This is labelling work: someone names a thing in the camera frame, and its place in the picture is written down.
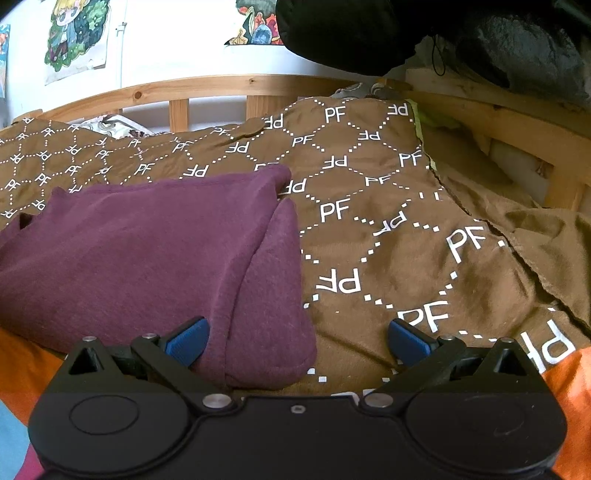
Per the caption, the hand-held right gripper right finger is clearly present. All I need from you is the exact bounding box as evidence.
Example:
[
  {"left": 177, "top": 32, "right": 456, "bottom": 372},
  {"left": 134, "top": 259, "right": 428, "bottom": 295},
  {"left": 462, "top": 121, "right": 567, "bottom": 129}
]
[{"left": 359, "top": 318, "right": 543, "bottom": 411}]

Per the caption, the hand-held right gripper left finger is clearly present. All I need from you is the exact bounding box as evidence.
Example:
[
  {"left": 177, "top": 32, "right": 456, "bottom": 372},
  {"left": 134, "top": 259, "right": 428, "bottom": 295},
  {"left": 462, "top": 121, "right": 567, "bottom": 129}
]
[{"left": 62, "top": 316, "right": 237, "bottom": 412}]

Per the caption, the purple long-sleeved shirt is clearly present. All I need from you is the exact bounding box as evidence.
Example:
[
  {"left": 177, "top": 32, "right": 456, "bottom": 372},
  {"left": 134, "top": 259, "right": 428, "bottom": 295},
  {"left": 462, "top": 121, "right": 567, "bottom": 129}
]
[{"left": 0, "top": 165, "right": 318, "bottom": 388}]

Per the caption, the brown printed blanket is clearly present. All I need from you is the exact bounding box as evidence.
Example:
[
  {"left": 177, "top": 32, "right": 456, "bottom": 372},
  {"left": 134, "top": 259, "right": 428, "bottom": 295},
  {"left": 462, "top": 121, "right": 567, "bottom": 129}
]
[{"left": 0, "top": 95, "right": 591, "bottom": 398}]

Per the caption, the colourful patchwork blanket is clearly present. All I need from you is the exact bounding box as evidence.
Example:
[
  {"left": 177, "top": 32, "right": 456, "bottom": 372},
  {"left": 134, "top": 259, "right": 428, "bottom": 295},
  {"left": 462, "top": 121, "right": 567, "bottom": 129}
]
[{"left": 0, "top": 318, "right": 591, "bottom": 480}]

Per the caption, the white patterned pillow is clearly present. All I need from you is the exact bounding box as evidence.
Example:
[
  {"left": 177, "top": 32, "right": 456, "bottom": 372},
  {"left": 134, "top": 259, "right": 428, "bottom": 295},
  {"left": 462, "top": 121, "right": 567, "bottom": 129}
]
[{"left": 69, "top": 114, "right": 155, "bottom": 138}]

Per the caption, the grey fleece cloth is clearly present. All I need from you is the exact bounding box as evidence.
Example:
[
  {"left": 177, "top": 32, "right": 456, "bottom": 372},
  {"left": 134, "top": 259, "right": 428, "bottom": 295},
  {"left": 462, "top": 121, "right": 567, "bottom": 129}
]
[{"left": 455, "top": 14, "right": 591, "bottom": 109}]

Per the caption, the black puffy jacket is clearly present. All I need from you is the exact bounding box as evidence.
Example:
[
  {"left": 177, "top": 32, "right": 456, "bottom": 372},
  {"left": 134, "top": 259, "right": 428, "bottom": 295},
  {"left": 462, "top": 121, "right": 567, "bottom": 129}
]
[{"left": 276, "top": 0, "right": 591, "bottom": 77}]

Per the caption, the wooden bed frame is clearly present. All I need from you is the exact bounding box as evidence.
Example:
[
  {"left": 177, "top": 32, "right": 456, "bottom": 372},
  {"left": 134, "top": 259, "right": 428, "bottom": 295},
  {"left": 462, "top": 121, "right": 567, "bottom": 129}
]
[{"left": 13, "top": 74, "right": 591, "bottom": 212}]

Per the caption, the cartoon character wall poster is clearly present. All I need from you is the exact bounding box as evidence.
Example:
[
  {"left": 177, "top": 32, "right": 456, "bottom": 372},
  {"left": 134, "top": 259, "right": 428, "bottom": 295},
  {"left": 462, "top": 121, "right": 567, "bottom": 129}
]
[{"left": 44, "top": 0, "right": 112, "bottom": 86}]

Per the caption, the landscape wall poster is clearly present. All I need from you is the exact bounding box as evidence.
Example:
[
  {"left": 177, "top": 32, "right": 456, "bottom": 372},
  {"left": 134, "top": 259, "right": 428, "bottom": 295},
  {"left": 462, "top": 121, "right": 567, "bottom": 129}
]
[{"left": 224, "top": 0, "right": 285, "bottom": 47}]

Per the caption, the small curled wall poster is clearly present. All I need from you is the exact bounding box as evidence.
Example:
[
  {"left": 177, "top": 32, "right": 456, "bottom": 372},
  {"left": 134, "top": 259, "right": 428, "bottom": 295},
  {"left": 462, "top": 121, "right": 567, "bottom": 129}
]
[{"left": 0, "top": 23, "right": 11, "bottom": 100}]

